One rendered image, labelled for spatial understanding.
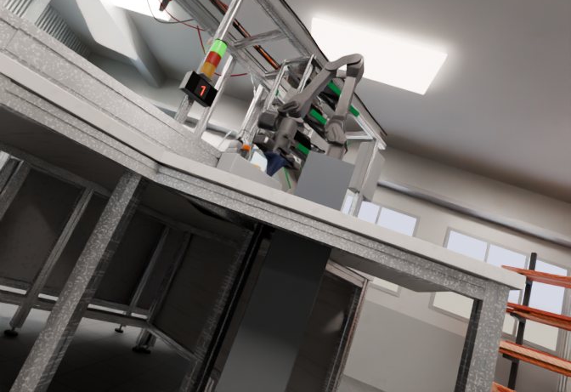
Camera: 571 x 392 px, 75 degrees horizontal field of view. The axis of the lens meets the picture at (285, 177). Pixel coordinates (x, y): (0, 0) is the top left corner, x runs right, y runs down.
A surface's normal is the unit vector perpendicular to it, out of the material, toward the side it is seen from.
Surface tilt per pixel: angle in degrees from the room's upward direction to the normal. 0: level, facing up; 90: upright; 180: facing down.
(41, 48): 90
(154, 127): 90
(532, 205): 90
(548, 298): 90
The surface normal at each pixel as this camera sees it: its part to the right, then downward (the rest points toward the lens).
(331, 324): -0.59, -0.43
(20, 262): 0.73, 0.08
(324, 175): -0.04, -0.30
